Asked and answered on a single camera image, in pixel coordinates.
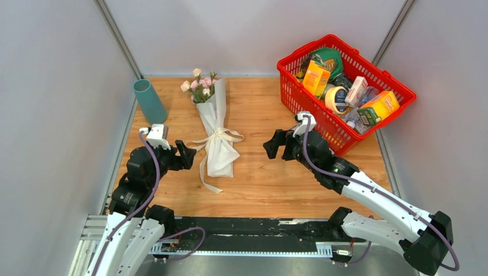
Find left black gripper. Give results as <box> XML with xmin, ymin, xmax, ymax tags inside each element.
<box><xmin>147</xmin><ymin>139</ymin><xmax>197</xmax><ymax>187</ymax></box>

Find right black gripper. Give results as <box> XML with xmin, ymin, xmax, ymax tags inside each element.
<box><xmin>263</xmin><ymin>129</ymin><xmax>318</xmax><ymax>175</ymax></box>

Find white wrapping paper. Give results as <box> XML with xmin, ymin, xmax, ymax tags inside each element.
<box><xmin>196</xmin><ymin>78</ymin><xmax>243</xmax><ymax>178</ymax></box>

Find cream printed ribbon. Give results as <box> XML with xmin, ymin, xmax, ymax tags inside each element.
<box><xmin>191</xmin><ymin>128</ymin><xmax>244</xmax><ymax>194</ymax></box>

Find pink and white flowers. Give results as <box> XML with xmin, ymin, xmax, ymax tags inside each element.
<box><xmin>180</xmin><ymin>68</ymin><xmax>217</xmax><ymax>104</ymax></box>

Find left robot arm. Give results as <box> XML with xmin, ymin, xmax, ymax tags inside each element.
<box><xmin>86</xmin><ymin>140</ymin><xmax>197</xmax><ymax>275</ymax></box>

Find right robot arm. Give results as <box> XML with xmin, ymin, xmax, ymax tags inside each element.
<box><xmin>263</xmin><ymin>129</ymin><xmax>460</xmax><ymax>275</ymax></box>

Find teal cylindrical vase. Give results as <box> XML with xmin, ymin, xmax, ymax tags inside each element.
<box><xmin>133</xmin><ymin>79</ymin><xmax>167</xmax><ymax>125</ymax></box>

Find masking tape roll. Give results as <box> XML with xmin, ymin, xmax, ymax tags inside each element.
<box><xmin>324</xmin><ymin>86</ymin><xmax>349</xmax><ymax>115</ymax></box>

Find orange juice box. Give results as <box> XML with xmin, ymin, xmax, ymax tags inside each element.
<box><xmin>302</xmin><ymin>60</ymin><xmax>331</xmax><ymax>98</ymax></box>

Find dark snack packet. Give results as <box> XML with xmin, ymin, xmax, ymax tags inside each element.
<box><xmin>330</xmin><ymin>72</ymin><xmax>353</xmax><ymax>91</ymax></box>

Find green snack bag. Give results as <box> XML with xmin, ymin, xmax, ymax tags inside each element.
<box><xmin>311</xmin><ymin>47</ymin><xmax>344</xmax><ymax>81</ymax></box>

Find yellow green box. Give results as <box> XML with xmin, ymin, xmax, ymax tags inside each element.
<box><xmin>363</xmin><ymin>91</ymin><xmax>400</xmax><ymax>126</ymax></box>

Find white red small box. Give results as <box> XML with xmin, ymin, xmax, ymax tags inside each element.
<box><xmin>345</xmin><ymin>76</ymin><xmax>368</xmax><ymax>107</ymax></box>

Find clear plastic bottle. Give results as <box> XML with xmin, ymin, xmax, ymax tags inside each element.
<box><xmin>345</xmin><ymin>86</ymin><xmax>380</xmax><ymax>135</ymax></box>

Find red plastic shopping basket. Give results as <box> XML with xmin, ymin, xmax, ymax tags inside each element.
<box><xmin>277</xmin><ymin>34</ymin><xmax>417</xmax><ymax>156</ymax></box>

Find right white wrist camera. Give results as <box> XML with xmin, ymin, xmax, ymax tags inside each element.
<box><xmin>291</xmin><ymin>111</ymin><xmax>317</xmax><ymax>137</ymax></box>

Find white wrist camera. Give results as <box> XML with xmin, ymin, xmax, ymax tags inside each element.
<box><xmin>291</xmin><ymin>111</ymin><xmax>317</xmax><ymax>137</ymax></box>
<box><xmin>139</xmin><ymin>124</ymin><xmax>171</xmax><ymax>150</ymax></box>

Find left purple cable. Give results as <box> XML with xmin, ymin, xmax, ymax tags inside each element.
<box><xmin>90</xmin><ymin>131</ymin><xmax>207</xmax><ymax>276</ymax></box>

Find purple cable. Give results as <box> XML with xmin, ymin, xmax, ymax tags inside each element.
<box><xmin>90</xmin><ymin>131</ymin><xmax>207</xmax><ymax>276</ymax></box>
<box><xmin>301</xmin><ymin>115</ymin><xmax>460</xmax><ymax>272</ymax></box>

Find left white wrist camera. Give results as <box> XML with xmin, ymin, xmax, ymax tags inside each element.
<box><xmin>139</xmin><ymin>124</ymin><xmax>171</xmax><ymax>150</ymax></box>

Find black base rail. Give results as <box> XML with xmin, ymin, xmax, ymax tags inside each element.
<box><xmin>150</xmin><ymin>217</ymin><xmax>365</xmax><ymax>258</ymax></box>

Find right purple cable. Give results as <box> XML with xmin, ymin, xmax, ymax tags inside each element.
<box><xmin>301</xmin><ymin>115</ymin><xmax>460</xmax><ymax>272</ymax></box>

